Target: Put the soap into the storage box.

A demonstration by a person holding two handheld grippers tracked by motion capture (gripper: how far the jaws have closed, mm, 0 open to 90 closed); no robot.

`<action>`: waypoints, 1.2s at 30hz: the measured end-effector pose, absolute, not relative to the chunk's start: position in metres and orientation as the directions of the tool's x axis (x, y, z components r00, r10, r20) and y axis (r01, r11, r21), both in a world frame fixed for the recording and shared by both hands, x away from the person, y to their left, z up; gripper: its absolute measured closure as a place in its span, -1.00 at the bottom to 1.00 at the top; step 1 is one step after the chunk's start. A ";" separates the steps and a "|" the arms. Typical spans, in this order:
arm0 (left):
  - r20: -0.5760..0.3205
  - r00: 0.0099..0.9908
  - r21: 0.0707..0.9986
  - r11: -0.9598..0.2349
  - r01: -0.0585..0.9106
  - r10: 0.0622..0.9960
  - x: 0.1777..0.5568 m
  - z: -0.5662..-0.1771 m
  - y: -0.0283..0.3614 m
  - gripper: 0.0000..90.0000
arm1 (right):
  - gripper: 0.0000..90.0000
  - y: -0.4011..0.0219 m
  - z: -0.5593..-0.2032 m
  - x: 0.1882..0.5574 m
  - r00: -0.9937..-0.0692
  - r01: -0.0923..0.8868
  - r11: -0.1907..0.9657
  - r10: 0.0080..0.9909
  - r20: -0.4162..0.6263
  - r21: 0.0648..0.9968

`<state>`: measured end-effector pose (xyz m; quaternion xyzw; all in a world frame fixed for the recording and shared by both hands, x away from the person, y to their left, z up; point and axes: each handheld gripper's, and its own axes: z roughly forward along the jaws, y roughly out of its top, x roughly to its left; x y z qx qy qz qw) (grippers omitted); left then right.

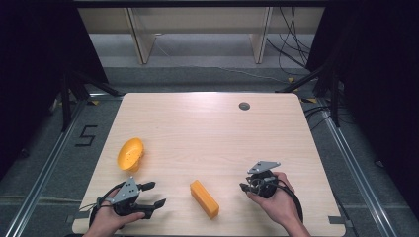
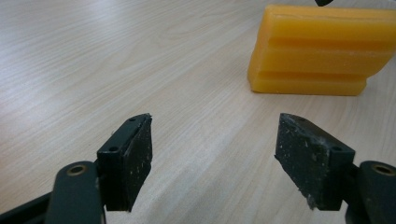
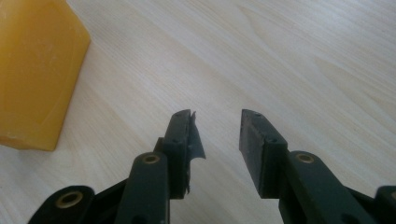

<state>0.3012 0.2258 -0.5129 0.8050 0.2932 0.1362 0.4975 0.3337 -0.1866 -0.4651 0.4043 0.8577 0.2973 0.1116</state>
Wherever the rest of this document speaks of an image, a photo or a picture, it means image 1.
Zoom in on yellow plastic bowl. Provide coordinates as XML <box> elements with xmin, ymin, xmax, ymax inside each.
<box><xmin>117</xmin><ymin>137</ymin><xmax>145</xmax><ymax>173</ymax></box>

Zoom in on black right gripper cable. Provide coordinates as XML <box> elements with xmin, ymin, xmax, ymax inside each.
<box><xmin>270</xmin><ymin>177</ymin><xmax>304</xmax><ymax>224</ymax></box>

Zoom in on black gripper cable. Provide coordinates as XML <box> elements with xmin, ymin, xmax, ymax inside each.
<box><xmin>270</xmin><ymin>177</ymin><xmax>304</xmax><ymax>224</ymax></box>
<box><xmin>88</xmin><ymin>182</ymin><xmax>127</xmax><ymax>229</ymax></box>

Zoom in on black metal stand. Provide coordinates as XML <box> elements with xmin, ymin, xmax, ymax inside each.
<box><xmin>58</xmin><ymin>69</ymin><xmax>124</xmax><ymax>133</ymax></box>
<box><xmin>276</xmin><ymin>60</ymin><xmax>344</xmax><ymax>128</ymax></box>

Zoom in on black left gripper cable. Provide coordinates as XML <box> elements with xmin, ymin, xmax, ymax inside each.
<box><xmin>88</xmin><ymin>182</ymin><xmax>127</xmax><ymax>229</ymax></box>

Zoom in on person's left hand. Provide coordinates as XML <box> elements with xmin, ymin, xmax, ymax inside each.
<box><xmin>84</xmin><ymin>204</ymin><xmax>146</xmax><ymax>237</ymax></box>

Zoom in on person's right hand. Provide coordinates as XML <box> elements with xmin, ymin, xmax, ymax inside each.
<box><xmin>246</xmin><ymin>171</ymin><xmax>303</xmax><ymax>229</ymax></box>

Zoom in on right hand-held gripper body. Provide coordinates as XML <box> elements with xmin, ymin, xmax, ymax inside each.
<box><xmin>245</xmin><ymin>160</ymin><xmax>282</xmax><ymax>199</ymax></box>

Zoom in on yellow rectangular block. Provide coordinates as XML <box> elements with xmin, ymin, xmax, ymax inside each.
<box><xmin>189</xmin><ymin>179</ymin><xmax>220</xmax><ymax>220</ymax></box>

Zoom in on black curtain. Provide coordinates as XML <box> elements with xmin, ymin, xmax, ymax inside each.
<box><xmin>0</xmin><ymin>0</ymin><xmax>111</xmax><ymax>181</ymax></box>
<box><xmin>305</xmin><ymin>0</ymin><xmax>419</xmax><ymax>218</ymax></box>

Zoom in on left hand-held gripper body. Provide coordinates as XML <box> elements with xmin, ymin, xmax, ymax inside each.
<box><xmin>105</xmin><ymin>177</ymin><xmax>156</xmax><ymax>220</ymax></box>

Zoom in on aluminium floor rail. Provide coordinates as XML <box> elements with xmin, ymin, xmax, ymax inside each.
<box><xmin>316</xmin><ymin>104</ymin><xmax>400</xmax><ymax>237</ymax></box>
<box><xmin>3</xmin><ymin>98</ymin><xmax>87</xmax><ymax>237</ymax></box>

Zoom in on black floor cables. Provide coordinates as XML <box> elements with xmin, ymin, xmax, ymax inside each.
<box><xmin>265</xmin><ymin>6</ymin><xmax>313</xmax><ymax>77</ymax></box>

